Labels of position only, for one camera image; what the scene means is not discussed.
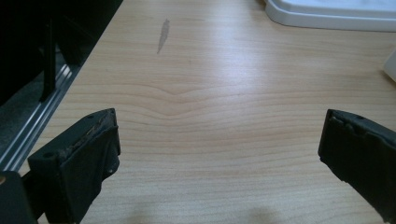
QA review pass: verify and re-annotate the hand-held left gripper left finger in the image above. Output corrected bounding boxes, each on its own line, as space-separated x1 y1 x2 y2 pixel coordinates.
27 107 121 224

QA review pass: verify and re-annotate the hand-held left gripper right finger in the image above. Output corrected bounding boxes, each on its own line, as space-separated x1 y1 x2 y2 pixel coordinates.
317 108 396 224

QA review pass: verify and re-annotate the white object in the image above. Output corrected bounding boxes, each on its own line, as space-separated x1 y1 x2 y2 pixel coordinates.
382 48 396 83

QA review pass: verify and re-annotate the white plastic tray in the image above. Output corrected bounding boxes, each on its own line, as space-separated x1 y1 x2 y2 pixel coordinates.
264 0 396 34

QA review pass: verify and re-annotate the aluminium frame rail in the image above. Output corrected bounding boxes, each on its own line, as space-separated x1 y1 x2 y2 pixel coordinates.
0 63 82 173

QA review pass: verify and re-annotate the black stand post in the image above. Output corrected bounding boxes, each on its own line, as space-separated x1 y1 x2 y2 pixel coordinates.
38 15 58 104

